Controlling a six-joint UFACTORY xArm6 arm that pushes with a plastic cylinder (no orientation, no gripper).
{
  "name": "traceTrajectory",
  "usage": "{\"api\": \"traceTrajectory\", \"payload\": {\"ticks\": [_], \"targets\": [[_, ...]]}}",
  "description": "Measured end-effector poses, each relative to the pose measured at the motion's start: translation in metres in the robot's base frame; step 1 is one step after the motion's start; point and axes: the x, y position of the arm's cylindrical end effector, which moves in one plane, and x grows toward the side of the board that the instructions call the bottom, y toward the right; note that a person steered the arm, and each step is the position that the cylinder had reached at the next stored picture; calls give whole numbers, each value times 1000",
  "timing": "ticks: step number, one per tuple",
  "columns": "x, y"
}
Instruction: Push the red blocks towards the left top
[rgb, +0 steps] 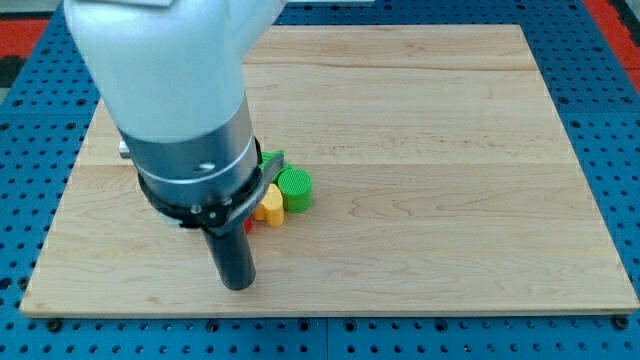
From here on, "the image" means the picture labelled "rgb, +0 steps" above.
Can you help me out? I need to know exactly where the green block behind arm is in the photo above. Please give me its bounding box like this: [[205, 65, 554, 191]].
[[257, 149, 294, 185]]

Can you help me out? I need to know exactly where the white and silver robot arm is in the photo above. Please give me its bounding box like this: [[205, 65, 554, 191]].
[[63, 0, 286, 207]]

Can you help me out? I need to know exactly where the green cylinder block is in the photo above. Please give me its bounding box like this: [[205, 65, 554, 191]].
[[277, 168, 312, 213]]

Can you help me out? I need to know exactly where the yellow block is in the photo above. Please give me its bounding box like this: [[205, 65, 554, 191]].
[[252, 183, 285, 227]]

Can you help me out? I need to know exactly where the red block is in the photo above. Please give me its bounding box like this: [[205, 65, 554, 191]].
[[243, 217, 253, 234]]

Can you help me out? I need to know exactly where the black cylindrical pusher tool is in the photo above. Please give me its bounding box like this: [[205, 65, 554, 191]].
[[134, 135, 284, 290]]

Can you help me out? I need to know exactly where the wooden board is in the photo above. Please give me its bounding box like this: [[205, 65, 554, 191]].
[[20, 25, 639, 319]]

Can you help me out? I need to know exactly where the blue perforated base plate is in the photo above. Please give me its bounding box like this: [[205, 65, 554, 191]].
[[1, 0, 639, 359]]

